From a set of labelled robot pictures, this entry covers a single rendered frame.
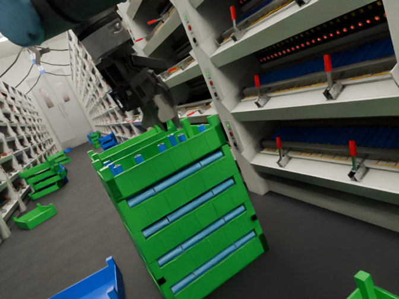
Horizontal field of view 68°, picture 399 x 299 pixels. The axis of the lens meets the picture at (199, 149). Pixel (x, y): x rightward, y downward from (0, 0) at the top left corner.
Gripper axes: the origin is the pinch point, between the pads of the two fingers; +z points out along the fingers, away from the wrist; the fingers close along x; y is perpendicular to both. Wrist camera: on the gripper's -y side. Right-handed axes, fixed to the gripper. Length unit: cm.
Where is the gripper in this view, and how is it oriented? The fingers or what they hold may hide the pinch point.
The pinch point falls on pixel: (171, 123)
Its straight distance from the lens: 71.1
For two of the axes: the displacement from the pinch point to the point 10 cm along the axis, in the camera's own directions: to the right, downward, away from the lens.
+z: 5.0, 7.6, 4.1
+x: 7.8, -1.8, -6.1
